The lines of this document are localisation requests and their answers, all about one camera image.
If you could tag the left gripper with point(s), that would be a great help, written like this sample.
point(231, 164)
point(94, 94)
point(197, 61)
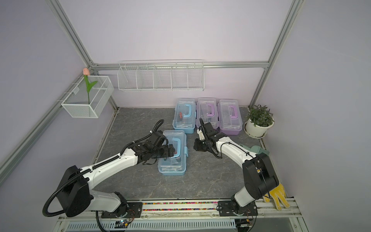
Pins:
point(166, 153)

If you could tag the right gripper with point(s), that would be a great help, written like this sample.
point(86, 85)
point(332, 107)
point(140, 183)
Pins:
point(196, 146)

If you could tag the purple toolbox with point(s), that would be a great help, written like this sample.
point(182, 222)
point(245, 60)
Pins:
point(206, 109)
point(230, 120)

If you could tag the blue toolbox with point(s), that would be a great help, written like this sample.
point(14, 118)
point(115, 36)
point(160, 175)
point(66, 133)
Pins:
point(176, 165)
point(187, 107)

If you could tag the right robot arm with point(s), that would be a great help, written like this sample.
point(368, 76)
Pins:
point(259, 176)

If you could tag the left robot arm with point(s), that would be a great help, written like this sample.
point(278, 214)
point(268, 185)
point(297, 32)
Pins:
point(75, 193)

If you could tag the potted green plant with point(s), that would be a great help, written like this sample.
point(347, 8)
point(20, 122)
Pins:
point(259, 120)

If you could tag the yellow work glove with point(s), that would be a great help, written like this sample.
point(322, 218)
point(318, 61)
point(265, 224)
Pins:
point(278, 195)

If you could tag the pink artificial tulip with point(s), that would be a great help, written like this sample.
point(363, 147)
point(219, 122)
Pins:
point(89, 85)

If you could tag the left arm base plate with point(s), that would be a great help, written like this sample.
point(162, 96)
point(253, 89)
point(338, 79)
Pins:
point(130, 210)

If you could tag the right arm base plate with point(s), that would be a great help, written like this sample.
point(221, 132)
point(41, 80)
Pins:
point(231, 208)

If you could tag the white wire wall shelf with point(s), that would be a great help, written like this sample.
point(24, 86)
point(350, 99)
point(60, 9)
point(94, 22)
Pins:
point(161, 75)

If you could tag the white mesh wall basket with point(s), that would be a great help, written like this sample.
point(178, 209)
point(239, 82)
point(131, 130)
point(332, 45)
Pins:
point(76, 102)

